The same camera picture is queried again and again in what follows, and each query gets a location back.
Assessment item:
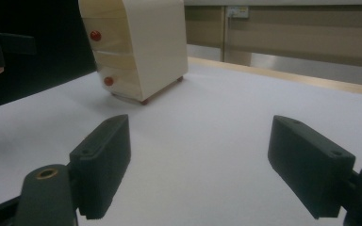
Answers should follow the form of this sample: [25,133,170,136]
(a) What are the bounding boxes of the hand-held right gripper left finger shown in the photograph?
[69,114,132,220]

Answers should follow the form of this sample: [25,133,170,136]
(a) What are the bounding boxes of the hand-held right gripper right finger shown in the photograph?
[267,114,356,220]

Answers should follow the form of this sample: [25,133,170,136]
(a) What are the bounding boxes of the cream drawer cabinet red knobs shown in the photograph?
[77,0,189,106]

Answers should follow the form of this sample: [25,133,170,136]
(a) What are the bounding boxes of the black curtain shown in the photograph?
[0,0,97,113]

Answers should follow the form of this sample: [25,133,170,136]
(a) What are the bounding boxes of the beige desk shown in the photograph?
[183,0,362,89]

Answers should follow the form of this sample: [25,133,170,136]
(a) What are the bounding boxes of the white wall socket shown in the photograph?
[225,6,250,19]

